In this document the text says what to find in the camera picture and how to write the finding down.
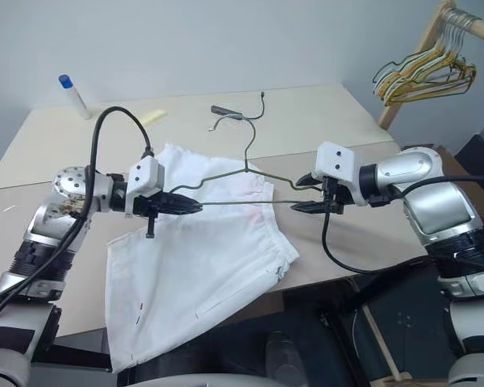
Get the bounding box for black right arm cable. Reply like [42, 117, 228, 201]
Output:
[319, 173, 484, 276]

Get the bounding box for light wooden clothes rack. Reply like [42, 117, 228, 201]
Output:
[376, 0, 484, 131]

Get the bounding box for grey USB hub with cable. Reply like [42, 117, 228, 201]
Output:
[210, 91, 268, 122]

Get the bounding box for black metal table frame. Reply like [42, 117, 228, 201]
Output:
[31, 327, 115, 372]

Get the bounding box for olive green wire hanger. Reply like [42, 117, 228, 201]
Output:
[169, 116, 332, 211]

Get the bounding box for light wooden slat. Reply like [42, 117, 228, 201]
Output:
[361, 305, 415, 387]

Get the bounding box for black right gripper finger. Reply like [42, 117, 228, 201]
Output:
[290, 201, 328, 214]
[295, 172, 323, 189]

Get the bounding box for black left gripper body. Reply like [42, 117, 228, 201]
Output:
[131, 192, 174, 218]

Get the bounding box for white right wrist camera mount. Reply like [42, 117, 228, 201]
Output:
[311, 141, 363, 203]

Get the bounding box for white tube with blue cap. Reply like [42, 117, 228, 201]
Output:
[57, 73, 94, 121]

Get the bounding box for pale yellow pad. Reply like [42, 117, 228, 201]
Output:
[142, 109, 169, 127]

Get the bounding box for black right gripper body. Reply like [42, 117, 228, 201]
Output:
[319, 177, 354, 215]

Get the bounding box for white shorts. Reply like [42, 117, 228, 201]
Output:
[105, 140, 301, 364]

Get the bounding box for grey robot torso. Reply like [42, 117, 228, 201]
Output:
[116, 372, 276, 387]

